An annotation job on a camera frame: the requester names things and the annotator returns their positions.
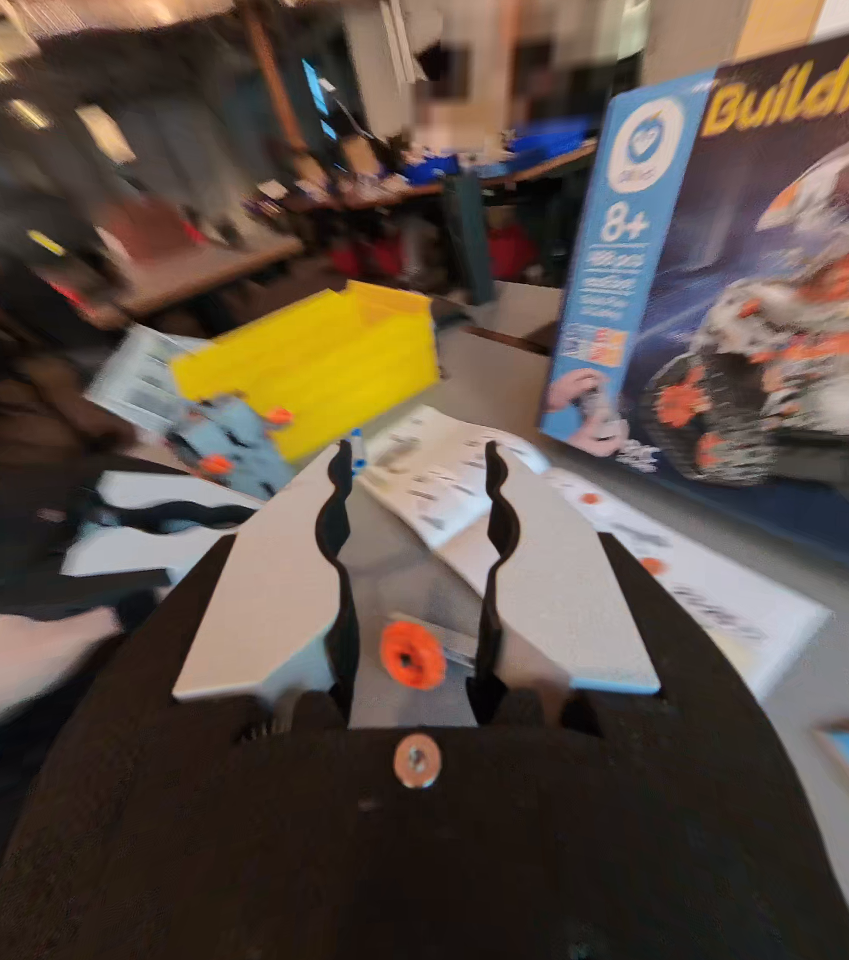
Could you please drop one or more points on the white printed sheet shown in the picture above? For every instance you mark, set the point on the white printed sheet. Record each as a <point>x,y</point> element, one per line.
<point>132,375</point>

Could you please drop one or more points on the yellow plastic bin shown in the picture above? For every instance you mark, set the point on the yellow plastic bin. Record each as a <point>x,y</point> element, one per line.
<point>334,360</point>

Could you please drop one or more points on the large toy robot box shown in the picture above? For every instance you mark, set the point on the large toy robot box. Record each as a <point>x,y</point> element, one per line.
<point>754,315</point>

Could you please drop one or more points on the blue storage bins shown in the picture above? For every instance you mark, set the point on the blue storage bins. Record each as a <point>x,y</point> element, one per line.
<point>544,142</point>

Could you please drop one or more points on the dark table post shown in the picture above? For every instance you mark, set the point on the dark table post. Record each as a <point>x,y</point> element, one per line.
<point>469,240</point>

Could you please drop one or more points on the open instruction booklet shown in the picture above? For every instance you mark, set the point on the open instruction booklet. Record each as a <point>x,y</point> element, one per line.
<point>439,480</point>

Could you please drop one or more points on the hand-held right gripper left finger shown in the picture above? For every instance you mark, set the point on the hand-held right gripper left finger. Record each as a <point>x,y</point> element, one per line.
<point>267,600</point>

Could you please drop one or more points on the grey toy robot assembly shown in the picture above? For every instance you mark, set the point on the grey toy robot assembly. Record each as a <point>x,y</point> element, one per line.
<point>229,442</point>

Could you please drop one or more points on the brown background table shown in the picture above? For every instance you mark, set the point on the brown background table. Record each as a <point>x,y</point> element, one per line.
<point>199,270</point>

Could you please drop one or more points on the long wooden background table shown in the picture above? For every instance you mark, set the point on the long wooden background table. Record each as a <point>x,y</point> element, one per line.
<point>364,191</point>

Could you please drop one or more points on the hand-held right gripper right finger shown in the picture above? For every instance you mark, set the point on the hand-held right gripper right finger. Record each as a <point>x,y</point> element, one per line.
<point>567,607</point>

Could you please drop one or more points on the person's left hand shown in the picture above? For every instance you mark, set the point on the person's left hand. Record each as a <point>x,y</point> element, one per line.
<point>19,667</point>

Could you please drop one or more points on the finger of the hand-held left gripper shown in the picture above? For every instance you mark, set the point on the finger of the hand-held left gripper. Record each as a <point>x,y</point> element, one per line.
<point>162,491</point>
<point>132,553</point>

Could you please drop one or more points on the orange toy wheel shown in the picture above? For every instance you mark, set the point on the orange toy wheel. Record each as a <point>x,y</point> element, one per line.
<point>411,654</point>

